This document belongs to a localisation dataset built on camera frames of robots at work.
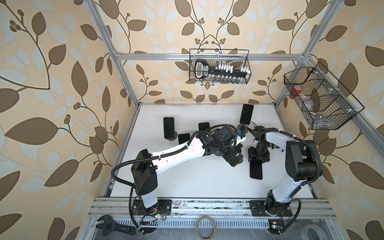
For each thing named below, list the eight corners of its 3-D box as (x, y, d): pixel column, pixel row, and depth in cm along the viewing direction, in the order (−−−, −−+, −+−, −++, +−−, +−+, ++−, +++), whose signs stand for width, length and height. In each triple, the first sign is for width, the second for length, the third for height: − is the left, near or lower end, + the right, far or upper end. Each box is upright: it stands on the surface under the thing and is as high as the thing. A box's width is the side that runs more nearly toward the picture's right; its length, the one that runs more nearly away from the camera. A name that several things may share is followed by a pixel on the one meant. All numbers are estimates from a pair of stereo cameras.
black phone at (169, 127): (165, 142, 101) (161, 129, 90) (167, 130, 108) (164, 117, 96) (174, 142, 101) (172, 129, 90) (176, 130, 108) (173, 117, 96)
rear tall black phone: (238, 126, 108) (243, 110, 95) (238, 119, 112) (243, 103, 99) (247, 127, 107) (254, 112, 94) (247, 120, 111) (253, 104, 98)
